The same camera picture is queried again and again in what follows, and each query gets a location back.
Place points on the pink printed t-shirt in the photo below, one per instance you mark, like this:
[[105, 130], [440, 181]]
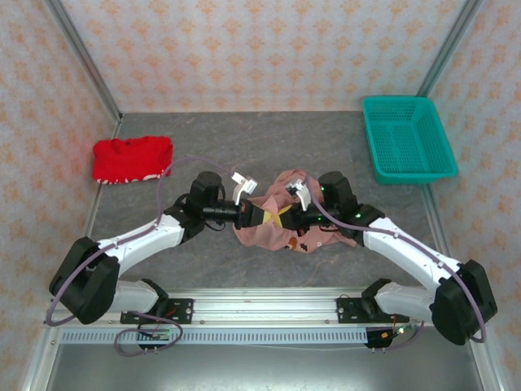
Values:
[[260, 240]]

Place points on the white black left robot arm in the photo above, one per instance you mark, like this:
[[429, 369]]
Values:
[[138, 240]]

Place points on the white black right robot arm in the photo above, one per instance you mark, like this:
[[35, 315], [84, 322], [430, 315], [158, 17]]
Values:
[[407, 248]]

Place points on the folded red t-shirt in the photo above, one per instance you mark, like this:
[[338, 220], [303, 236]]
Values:
[[122, 163]]

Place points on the teal plastic mesh basket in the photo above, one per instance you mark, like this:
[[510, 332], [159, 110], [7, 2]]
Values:
[[407, 138]]

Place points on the aluminium base beam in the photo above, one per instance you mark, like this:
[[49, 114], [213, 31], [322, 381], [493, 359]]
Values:
[[264, 309]]

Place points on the small green circuit board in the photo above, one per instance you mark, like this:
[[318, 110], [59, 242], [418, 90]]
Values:
[[156, 335], [397, 332]]

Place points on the grey metal sheet panel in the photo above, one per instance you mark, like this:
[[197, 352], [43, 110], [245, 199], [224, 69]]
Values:
[[260, 370]]

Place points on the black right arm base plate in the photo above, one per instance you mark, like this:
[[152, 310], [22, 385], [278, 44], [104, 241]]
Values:
[[346, 311]]

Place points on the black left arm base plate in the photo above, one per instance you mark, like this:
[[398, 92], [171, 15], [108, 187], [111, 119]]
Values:
[[183, 311]]

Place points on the aluminium frame post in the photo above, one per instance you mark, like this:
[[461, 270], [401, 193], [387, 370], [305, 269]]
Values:
[[84, 57], [449, 49]]

